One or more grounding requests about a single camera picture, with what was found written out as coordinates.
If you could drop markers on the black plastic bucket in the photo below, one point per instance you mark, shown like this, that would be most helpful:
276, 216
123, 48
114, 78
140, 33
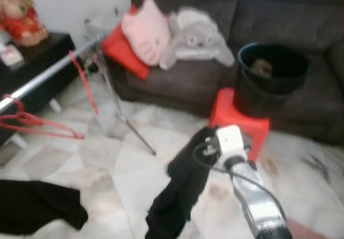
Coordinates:
258, 102

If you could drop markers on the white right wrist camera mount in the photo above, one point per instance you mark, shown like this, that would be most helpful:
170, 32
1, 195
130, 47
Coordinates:
231, 139

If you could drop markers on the dark brown fabric sofa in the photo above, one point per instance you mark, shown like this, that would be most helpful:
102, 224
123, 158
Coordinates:
301, 88

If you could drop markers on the black knit garment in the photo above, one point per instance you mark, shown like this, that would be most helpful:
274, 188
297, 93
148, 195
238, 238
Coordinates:
177, 196

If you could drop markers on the red plastic stool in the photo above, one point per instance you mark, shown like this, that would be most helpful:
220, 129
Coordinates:
231, 113

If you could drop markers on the red laughing buddha figurine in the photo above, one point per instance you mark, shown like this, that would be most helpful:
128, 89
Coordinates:
21, 21

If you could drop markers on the grey totoro plush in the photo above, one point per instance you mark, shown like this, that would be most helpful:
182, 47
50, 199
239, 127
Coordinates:
196, 37

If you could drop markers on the black t-shirt with print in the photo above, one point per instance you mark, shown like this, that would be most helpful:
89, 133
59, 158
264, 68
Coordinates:
37, 207

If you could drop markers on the white pink tissue box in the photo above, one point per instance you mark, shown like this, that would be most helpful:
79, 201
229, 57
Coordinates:
11, 56

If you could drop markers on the pink cat face cushion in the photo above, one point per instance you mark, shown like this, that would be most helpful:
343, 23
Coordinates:
145, 35

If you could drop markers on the silver metal clothes rack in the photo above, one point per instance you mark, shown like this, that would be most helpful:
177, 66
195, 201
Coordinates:
48, 72

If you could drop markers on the red plastic hanger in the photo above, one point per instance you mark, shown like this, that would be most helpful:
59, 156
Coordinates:
83, 83

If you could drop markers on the red cushion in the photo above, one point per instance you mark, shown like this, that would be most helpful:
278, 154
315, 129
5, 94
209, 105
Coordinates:
121, 51

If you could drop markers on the black tv console cabinet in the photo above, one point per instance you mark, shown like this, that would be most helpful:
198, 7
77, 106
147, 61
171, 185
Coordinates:
40, 59

